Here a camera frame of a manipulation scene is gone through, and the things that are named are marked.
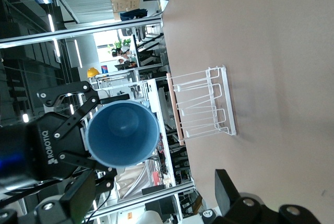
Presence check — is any green plant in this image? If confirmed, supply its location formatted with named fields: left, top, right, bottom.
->
left=106, top=38, right=132, bottom=52

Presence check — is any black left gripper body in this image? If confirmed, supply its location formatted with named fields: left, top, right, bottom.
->
left=0, top=113, right=87, bottom=191

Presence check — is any aluminium frame bar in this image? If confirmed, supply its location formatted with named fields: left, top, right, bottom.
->
left=0, top=16, right=164, bottom=50
left=87, top=182, right=196, bottom=221

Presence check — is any cardboard box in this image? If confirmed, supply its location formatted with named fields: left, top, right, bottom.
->
left=112, top=0, right=143, bottom=14

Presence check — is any white wire cup holder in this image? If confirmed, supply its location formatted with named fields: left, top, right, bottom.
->
left=166, top=64, right=237, bottom=146

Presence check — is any yellow hard hat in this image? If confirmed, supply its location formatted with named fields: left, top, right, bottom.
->
left=87, top=67, right=101, bottom=78

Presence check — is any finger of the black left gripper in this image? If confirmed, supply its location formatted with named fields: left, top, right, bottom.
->
left=59, top=150, right=118, bottom=193
left=36, top=80, right=131, bottom=141

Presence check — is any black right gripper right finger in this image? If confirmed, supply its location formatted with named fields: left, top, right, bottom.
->
left=212, top=169, right=323, bottom=224

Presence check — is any brown paper table cover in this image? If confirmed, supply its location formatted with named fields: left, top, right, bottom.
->
left=161, top=0, right=334, bottom=224

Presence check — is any blue plastic cup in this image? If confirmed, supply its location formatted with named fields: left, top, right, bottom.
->
left=85, top=100, right=160, bottom=169

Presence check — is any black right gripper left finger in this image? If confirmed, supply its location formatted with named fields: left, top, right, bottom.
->
left=0, top=169, right=97, bottom=224

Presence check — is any white ceiling light strip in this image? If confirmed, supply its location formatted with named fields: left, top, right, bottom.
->
left=74, top=40, right=83, bottom=68
left=53, top=38, right=61, bottom=57
left=47, top=14, right=55, bottom=33

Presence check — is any dark blue cloth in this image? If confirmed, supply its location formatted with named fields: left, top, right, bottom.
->
left=119, top=8, right=148, bottom=21

